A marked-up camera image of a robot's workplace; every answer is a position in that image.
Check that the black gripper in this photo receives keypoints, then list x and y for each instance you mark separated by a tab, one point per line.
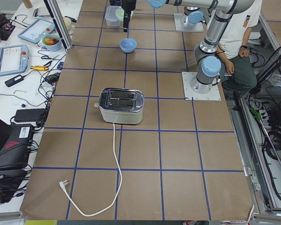
129	5

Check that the black computer box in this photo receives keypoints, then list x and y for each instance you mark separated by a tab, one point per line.
14	143

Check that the teach pendant tablet far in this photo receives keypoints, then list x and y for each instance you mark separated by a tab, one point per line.
37	30

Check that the clear plastic food container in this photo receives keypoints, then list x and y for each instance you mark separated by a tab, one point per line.
110	16

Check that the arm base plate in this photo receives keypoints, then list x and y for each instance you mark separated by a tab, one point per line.
193	90
180	26

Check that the seated person white shirt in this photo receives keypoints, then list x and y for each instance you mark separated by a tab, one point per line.
237	73

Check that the green bowl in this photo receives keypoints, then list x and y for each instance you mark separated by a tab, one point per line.
119	12

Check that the orange yellow tool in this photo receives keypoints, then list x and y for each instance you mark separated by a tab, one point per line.
39	68

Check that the teach pendant tablet near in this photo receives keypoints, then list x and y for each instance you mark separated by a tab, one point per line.
13	59

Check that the cream silver toaster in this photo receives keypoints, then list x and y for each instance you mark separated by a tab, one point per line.
121	106

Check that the blue bowl with fruit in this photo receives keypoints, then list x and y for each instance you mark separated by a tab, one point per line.
52	42

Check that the beige bowl with lemon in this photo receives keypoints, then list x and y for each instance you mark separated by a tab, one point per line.
69	25

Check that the black power adapter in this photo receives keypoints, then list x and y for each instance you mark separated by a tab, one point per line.
13	81

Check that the scissors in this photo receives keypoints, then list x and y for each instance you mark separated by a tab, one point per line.
51	59

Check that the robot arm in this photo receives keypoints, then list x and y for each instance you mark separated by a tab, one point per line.
224	10
193	15

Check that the teach pendant tablet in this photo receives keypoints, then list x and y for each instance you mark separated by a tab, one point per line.
13	59
37	30

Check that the aluminium frame post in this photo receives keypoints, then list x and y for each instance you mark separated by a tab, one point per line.
55	13

